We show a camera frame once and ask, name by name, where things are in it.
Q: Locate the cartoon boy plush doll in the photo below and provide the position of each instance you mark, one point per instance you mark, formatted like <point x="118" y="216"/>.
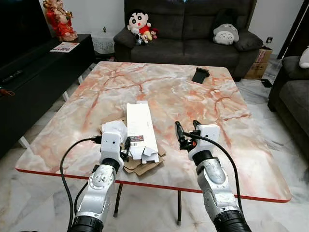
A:
<point x="140" y="21"/>

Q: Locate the dark grey cushion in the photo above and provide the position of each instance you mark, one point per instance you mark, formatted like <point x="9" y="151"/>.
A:
<point x="248" y="41"/>

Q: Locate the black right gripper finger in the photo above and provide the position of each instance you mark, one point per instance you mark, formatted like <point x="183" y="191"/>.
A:
<point x="179" y="128"/>
<point x="196" y="124"/>

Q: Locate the white patterned side stool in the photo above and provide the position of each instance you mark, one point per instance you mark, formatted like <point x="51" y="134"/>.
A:
<point x="104" y="43"/>

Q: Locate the black TV cabinet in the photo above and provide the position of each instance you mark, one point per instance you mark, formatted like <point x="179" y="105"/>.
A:
<point x="38" y="82"/>

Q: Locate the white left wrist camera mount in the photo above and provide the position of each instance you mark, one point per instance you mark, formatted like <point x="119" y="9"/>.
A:
<point x="110" y="145"/>

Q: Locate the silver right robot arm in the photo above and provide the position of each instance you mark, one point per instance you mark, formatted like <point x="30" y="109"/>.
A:
<point x="215" y="181"/>

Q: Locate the dark grey fabric sofa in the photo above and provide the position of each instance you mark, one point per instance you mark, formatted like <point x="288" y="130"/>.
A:
<point x="193" y="48"/>

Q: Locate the dark grey armchair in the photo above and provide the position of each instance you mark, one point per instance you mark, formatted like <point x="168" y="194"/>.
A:
<point x="292" y="96"/>

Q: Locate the black television screen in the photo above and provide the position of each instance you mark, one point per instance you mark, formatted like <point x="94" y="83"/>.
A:
<point x="19" y="29"/>

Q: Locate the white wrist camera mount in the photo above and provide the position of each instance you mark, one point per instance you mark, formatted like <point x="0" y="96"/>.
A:
<point x="207" y="137"/>
<point x="110" y="145"/>

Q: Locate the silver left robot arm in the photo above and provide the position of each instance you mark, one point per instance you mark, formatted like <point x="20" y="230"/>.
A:
<point x="99" y="186"/>

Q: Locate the grey Totoro plush toy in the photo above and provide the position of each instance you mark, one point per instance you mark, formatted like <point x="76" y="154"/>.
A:
<point x="226" y="35"/>

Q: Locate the white printed booklet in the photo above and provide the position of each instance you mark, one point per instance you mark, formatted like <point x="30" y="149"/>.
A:
<point x="64" y="47"/>

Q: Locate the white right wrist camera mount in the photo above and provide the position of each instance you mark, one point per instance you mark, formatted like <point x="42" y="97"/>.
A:
<point x="207" y="137"/>

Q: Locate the brown cardboard box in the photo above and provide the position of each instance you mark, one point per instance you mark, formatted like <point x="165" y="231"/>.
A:
<point x="260" y="63"/>

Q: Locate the flat brown cardboard piece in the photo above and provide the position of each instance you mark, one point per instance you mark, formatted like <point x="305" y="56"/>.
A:
<point x="145" y="168"/>

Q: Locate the white carton box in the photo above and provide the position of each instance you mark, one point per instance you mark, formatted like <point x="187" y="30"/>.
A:
<point x="141" y="123"/>

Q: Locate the black metal table frame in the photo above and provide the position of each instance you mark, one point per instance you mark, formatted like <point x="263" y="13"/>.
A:
<point x="117" y="203"/>

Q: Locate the wall power socket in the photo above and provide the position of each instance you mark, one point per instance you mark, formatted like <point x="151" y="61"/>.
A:
<point x="269" y="40"/>

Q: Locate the red and gold figurine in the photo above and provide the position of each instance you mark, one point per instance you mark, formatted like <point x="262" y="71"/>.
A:
<point x="60" y="21"/>

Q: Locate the white paper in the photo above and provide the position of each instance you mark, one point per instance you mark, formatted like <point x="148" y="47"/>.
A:
<point x="116" y="128"/>

